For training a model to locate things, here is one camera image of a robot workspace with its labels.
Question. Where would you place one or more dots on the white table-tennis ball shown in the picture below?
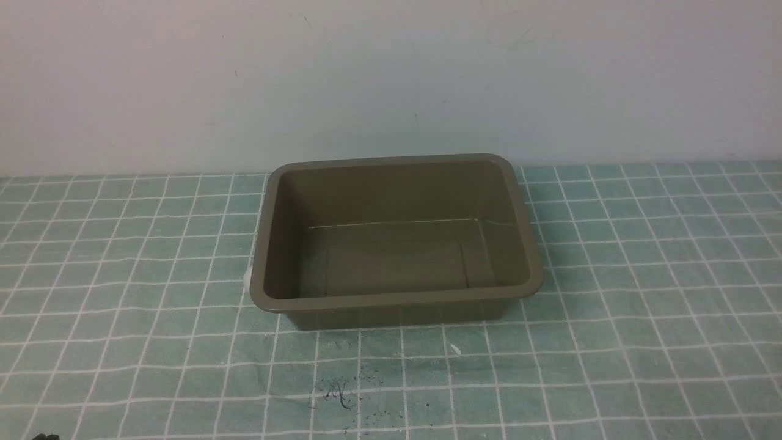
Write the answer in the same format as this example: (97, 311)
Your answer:
(247, 279)

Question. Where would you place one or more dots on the olive green plastic bin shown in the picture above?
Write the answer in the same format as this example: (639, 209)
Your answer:
(364, 243)

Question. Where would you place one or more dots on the green grid tablecloth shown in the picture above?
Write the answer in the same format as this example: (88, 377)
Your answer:
(124, 316)

